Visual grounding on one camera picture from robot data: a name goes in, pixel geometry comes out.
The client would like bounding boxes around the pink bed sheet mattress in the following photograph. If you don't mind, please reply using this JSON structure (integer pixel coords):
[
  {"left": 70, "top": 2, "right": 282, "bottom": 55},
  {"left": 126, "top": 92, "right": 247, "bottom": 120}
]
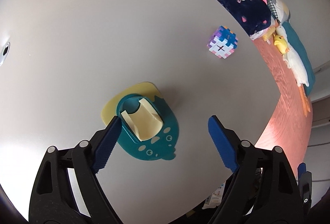
[{"left": 253, "top": 38, "right": 313, "bottom": 176}]

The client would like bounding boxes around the colourful puzzle cube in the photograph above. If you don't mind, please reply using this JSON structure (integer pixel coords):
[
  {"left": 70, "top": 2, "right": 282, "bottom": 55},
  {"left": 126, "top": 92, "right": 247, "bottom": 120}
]
[{"left": 207, "top": 26, "right": 238, "bottom": 59}]

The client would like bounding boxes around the yellow duck plush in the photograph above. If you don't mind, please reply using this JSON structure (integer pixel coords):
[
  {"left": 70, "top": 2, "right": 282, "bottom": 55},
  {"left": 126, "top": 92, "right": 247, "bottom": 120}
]
[{"left": 273, "top": 34, "right": 290, "bottom": 55}]

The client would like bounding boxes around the black trash bag bin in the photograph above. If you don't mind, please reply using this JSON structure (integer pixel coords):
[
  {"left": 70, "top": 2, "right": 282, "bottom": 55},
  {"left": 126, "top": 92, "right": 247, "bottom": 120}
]
[{"left": 182, "top": 167, "right": 262, "bottom": 223}]

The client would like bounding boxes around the teal pillow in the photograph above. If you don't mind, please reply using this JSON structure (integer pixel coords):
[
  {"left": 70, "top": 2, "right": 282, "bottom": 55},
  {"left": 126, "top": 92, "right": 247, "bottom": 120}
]
[{"left": 282, "top": 21, "right": 316, "bottom": 96}]

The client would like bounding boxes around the navy bunny blanket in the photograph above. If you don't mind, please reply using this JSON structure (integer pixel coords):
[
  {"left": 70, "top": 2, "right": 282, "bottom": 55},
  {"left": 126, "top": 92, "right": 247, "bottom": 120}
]
[{"left": 201, "top": 0, "right": 272, "bottom": 36}]

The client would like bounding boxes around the checkered patchwork pillow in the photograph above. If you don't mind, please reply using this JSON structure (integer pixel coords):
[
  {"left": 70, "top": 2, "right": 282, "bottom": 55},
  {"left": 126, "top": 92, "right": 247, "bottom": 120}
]
[{"left": 267, "top": 0, "right": 291, "bottom": 25}]

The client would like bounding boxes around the white goose plush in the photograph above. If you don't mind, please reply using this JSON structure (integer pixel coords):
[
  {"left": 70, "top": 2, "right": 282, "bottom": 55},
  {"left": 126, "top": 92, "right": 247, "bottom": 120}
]
[{"left": 275, "top": 25, "right": 310, "bottom": 117}]

